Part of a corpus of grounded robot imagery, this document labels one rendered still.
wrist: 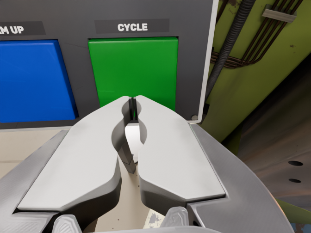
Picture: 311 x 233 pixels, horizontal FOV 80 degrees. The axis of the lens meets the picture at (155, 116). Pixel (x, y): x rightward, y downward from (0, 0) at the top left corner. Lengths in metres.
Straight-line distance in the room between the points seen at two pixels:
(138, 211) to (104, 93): 1.01
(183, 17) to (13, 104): 0.17
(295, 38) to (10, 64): 0.47
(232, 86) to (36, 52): 0.52
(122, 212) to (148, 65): 1.04
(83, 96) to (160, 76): 0.08
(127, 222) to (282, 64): 0.99
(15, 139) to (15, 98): 1.29
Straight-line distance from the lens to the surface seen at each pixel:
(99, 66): 0.17
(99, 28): 0.17
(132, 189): 1.16
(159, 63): 0.17
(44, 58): 0.18
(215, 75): 0.54
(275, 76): 0.56
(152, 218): 0.51
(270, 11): 0.44
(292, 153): 0.48
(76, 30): 0.18
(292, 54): 0.52
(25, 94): 0.21
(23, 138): 1.47
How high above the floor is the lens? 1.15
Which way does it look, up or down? 62 degrees down
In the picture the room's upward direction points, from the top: 3 degrees clockwise
